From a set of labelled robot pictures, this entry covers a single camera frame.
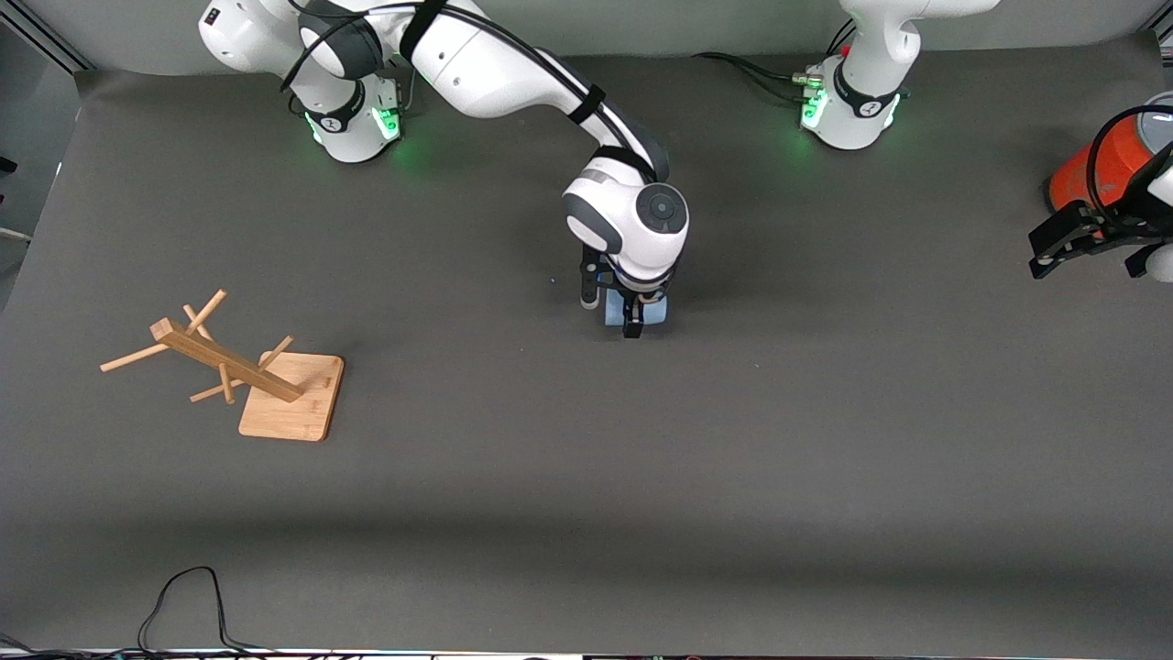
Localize thin black loose cable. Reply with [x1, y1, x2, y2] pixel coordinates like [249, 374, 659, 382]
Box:
[137, 566, 276, 656]

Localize dark grey table mat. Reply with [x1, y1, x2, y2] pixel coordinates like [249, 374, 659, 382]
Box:
[0, 41, 1173, 654]

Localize black left arm wrist cable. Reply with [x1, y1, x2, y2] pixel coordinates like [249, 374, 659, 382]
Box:
[1086, 104, 1173, 226]

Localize black right arm base cables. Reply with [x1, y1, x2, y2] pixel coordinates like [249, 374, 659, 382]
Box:
[351, 55, 430, 116]

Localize wooden cup rack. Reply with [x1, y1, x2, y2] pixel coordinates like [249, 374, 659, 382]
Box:
[101, 290, 345, 443]

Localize light blue plastic cup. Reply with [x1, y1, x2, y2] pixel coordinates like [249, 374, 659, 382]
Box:
[600, 289, 668, 327]

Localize black left arm base cables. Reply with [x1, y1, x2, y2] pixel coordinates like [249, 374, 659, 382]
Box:
[690, 18, 826, 102]

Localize orange cylindrical container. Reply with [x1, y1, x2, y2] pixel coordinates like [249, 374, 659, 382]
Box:
[1049, 92, 1173, 214]

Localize black arm base cables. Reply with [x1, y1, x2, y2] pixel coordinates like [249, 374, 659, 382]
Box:
[351, 55, 430, 116]
[690, 18, 826, 102]

